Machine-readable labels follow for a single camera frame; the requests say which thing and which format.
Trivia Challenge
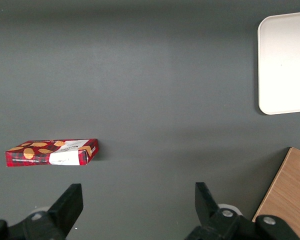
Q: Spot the wooden two-drawer cabinet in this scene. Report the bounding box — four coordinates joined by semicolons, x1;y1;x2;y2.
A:
251;146;300;240

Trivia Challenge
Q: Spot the red plaid cookie box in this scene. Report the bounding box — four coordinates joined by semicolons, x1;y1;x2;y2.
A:
4;138;99;168

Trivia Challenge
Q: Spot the white rectangular tray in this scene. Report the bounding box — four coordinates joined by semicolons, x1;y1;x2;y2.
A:
257;10;300;116

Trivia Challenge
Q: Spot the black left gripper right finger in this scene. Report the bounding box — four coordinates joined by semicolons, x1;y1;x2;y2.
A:
184;182;300;240

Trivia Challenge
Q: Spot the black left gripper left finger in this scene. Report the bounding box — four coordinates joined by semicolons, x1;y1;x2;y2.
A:
0;183;84;240

